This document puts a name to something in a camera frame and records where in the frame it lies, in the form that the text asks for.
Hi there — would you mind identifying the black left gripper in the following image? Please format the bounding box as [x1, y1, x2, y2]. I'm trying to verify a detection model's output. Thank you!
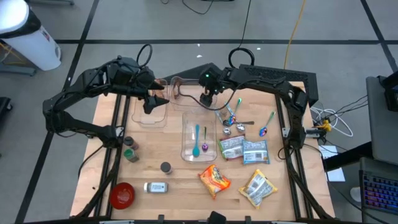
[115, 63, 170, 114]

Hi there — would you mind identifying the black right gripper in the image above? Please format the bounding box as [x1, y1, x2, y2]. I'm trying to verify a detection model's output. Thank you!
[198, 70, 226, 107]

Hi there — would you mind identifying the brown-lidded spice jar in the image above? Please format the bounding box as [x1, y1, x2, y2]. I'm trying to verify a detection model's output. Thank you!
[123, 136, 139, 151]

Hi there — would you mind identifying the teal silicone spoon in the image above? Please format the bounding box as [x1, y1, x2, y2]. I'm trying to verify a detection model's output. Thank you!
[192, 123, 201, 158]

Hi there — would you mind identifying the clear plastic storage bin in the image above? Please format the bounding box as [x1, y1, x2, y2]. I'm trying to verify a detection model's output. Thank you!
[181, 111, 218, 163]
[131, 79, 169, 129]
[167, 75, 218, 110]

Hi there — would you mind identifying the black metal spoon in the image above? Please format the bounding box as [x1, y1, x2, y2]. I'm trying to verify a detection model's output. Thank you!
[223, 119, 255, 128]

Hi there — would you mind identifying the green-edged ramen packet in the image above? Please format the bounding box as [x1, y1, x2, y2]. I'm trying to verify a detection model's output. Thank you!
[217, 134, 246, 161]

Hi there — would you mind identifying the green-lidded spice jar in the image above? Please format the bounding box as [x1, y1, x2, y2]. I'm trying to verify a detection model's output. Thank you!
[123, 148, 140, 163]

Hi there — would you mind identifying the blue ramen packet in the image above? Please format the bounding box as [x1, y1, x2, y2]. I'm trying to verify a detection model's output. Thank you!
[241, 139, 271, 165]

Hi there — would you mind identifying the black-lidded purple-label spice jar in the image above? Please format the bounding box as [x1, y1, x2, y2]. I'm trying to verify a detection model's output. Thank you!
[160, 161, 173, 175]

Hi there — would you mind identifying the orange chicken ramen packet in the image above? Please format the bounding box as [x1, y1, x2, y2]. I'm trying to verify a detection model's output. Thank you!
[198, 164, 231, 200]

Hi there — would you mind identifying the small white-labelled bottle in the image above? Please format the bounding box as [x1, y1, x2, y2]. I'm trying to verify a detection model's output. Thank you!
[143, 182, 169, 194]

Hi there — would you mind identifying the yellow ramen packet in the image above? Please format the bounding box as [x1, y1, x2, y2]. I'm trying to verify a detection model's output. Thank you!
[238, 169, 279, 210]

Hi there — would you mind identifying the red bowl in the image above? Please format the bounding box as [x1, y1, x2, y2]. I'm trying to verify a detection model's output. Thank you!
[109, 182, 136, 210]

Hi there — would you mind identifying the yellow connector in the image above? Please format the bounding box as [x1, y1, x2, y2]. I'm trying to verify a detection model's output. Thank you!
[317, 119, 333, 131]

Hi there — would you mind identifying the white trash can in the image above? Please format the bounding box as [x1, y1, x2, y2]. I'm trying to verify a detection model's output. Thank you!
[0, 0, 62, 72]

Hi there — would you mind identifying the grey metal platform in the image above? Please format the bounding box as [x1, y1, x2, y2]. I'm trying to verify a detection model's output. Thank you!
[0, 62, 37, 77]

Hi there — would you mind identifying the black desk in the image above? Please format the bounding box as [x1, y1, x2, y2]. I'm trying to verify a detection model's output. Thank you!
[323, 141, 398, 224]

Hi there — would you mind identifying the white paper sheet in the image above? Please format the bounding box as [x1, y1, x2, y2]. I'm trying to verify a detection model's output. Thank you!
[317, 144, 346, 183]

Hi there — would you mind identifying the black caster base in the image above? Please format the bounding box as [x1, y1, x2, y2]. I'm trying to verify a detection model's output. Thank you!
[0, 96, 13, 125]

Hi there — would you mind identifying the computer mouse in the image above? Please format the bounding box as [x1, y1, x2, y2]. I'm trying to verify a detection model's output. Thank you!
[349, 186, 362, 203]

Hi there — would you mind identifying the grey desk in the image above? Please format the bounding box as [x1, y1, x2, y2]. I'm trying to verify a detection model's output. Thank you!
[366, 76, 398, 166]

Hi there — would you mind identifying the black desk device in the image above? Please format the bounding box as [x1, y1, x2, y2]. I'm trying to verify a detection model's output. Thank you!
[376, 70, 398, 112]

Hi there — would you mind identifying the backlit computer keyboard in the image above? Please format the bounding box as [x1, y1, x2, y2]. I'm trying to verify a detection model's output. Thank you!
[360, 170, 398, 215]

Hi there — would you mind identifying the black coiled cable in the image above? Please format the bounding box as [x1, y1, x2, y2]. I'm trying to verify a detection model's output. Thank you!
[228, 0, 256, 73]

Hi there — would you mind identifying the thin black floor cable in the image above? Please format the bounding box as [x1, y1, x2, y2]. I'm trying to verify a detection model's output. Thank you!
[160, 0, 209, 16]

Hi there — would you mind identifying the yellow cable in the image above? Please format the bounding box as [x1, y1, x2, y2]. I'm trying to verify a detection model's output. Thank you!
[283, 0, 307, 70]

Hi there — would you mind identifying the black aluminium rig frame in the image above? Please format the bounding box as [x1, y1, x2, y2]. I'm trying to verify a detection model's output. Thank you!
[74, 70, 335, 224]

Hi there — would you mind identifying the black desk cable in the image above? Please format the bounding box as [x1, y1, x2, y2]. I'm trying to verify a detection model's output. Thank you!
[310, 93, 368, 131]

